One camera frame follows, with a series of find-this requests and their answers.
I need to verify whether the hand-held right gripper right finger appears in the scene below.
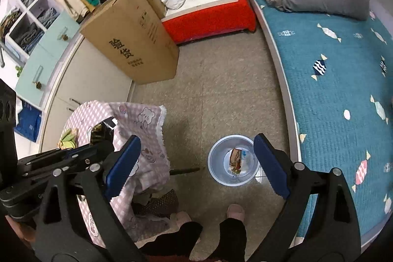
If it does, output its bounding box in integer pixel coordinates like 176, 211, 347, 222
246, 133, 361, 262

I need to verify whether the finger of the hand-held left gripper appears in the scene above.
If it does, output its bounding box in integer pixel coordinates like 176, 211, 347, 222
17, 141, 115, 164
18, 161, 103, 180

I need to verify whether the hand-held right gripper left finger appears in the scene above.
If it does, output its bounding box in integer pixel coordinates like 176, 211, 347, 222
31, 135, 148, 262

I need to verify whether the black snack packet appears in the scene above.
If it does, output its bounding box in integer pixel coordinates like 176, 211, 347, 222
89, 116, 119, 146

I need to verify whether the translucent white plastic bin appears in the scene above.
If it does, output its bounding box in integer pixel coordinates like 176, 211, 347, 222
208, 135, 265, 187

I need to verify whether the person's left hand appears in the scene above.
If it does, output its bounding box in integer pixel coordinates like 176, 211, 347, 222
5, 215, 38, 250

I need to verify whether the green yellow crumpled wrapper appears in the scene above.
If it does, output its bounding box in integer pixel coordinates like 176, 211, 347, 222
58, 128, 79, 148

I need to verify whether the blue bag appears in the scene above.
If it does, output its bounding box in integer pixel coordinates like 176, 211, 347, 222
14, 99, 42, 143

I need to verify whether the white blue wrapper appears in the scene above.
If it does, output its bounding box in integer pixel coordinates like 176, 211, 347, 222
241, 149, 256, 172

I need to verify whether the brown snack wrapper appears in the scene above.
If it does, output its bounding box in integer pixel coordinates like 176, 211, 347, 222
230, 148, 244, 168

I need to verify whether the pink checked tablecloth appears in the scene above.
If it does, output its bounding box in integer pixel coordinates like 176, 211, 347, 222
58, 100, 171, 250

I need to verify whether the light teal drawer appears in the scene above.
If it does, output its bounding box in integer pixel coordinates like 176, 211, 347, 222
38, 11, 83, 58
15, 44, 59, 109

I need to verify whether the dark patterned cloth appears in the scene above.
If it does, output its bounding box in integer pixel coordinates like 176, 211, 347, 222
132, 188, 179, 218

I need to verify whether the pink slipper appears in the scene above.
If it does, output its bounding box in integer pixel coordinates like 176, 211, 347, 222
175, 211, 192, 227
226, 204, 245, 222

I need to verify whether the cream cabinet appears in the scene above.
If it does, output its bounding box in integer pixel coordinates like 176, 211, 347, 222
38, 35, 136, 155

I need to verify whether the person's right leg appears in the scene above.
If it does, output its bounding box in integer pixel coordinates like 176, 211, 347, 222
212, 217, 248, 262

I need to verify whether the teal candy print bedspread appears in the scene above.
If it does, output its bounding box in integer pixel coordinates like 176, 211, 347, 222
246, 0, 393, 238

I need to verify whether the large brown cardboard box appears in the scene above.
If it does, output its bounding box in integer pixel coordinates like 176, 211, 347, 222
79, 0, 180, 85

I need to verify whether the red bench with white top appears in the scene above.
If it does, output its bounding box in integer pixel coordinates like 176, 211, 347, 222
161, 0, 257, 44

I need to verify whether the white bed frame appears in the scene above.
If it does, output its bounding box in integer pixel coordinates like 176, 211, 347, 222
236, 0, 393, 250

